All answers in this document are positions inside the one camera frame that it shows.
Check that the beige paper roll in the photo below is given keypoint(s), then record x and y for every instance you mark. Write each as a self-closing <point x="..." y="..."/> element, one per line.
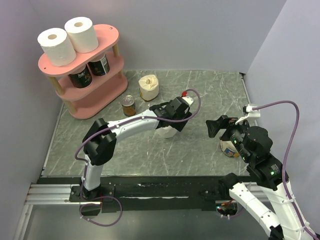
<point x="148" y="87"/>

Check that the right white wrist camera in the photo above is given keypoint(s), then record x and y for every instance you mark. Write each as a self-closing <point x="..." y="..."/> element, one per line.
<point x="250" y="114"/>

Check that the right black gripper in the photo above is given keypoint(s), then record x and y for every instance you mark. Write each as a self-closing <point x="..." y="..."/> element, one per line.
<point x="214" y="126"/>

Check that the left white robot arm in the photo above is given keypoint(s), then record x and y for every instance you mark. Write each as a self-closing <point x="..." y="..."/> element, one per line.
<point x="100" y="141"/>

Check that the white paper roll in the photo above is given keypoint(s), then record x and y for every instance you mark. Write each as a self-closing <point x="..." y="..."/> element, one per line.
<point x="166" y="132"/>
<point x="82" y="34"/>
<point x="57" y="46"/>

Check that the printed paper roll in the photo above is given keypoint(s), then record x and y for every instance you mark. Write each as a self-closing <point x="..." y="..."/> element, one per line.
<point x="229" y="149"/>

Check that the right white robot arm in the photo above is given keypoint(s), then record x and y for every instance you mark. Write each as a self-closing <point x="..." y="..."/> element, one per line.
<point x="285" y="220"/>

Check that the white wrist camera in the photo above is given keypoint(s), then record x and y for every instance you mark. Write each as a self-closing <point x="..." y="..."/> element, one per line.
<point x="250" y="114"/>
<point x="189" y="100"/>

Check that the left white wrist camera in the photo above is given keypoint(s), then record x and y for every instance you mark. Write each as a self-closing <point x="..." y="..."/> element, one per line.
<point x="189" y="100"/>

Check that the aluminium frame rail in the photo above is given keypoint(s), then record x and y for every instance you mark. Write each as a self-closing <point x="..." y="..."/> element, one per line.
<point x="41" y="194"/>

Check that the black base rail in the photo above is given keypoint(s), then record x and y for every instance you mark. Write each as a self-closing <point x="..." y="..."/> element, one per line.
<point x="153" y="193"/>

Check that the black paper roll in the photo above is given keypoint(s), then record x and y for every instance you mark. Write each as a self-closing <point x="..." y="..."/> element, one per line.
<point x="81" y="78"/>

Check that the food tin can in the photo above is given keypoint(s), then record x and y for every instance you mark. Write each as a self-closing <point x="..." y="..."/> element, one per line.
<point x="128" y="105"/>

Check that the pink three-tier shelf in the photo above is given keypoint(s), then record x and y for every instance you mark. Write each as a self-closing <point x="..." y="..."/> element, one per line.
<point x="84" y="103"/>

